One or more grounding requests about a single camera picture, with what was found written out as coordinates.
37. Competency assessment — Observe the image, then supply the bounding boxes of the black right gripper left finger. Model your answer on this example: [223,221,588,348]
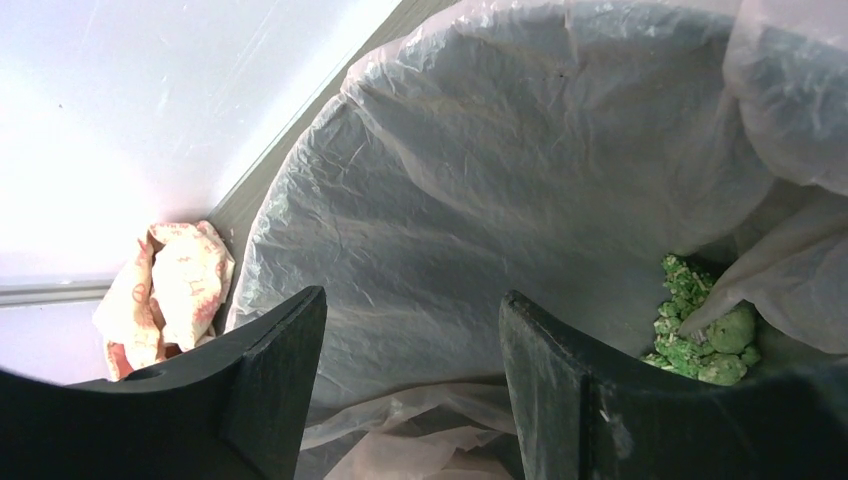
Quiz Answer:
[1,286,327,479]

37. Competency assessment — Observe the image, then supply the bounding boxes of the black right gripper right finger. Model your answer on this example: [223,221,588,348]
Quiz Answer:
[499,291,847,479]

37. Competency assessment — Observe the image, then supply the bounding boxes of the pink plastic trash bag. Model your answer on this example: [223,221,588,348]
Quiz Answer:
[227,1,847,479]

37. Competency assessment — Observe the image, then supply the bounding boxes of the green litter clumps in bin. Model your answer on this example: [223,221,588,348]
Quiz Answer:
[640,254,762,386]

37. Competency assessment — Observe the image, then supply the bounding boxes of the pink floral cloth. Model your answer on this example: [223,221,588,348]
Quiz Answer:
[93,220,236,381]

